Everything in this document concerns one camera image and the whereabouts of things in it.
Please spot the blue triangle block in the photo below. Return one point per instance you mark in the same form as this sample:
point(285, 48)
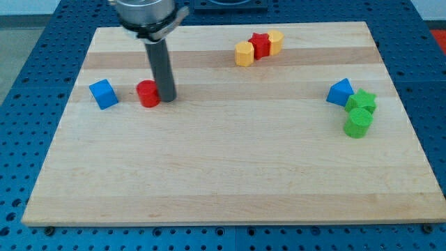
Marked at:
point(340, 92)

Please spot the yellow hexagon block front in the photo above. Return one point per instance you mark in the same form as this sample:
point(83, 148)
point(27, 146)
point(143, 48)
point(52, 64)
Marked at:
point(244, 54)

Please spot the red cylinder block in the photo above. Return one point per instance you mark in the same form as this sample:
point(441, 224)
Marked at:
point(148, 94)

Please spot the green cylinder block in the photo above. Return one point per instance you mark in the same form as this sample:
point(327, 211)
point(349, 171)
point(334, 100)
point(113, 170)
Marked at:
point(358, 122)

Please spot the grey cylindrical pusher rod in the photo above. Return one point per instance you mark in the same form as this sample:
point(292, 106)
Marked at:
point(159, 60)

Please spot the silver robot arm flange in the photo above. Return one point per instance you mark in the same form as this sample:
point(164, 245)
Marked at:
point(150, 20)

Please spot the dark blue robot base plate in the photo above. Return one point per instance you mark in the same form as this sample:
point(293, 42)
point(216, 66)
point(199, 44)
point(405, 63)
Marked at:
point(229, 6)

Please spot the blue cube block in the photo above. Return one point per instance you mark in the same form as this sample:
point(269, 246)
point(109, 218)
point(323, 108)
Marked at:
point(103, 93)

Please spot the wooden board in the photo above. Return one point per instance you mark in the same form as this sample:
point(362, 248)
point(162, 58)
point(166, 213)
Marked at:
point(256, 145)

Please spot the yellow hexagon block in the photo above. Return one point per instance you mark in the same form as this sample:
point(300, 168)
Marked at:
point(276, 41)
point(244, 54)

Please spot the red star block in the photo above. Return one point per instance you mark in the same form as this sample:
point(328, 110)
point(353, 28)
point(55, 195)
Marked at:
point(261, 45)

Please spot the yellow hexagon block rear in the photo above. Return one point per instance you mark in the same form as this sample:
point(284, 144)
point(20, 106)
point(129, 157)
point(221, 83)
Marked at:
point(276, 41)

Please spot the green star block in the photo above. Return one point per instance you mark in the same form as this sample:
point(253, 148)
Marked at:
point(361, 99)

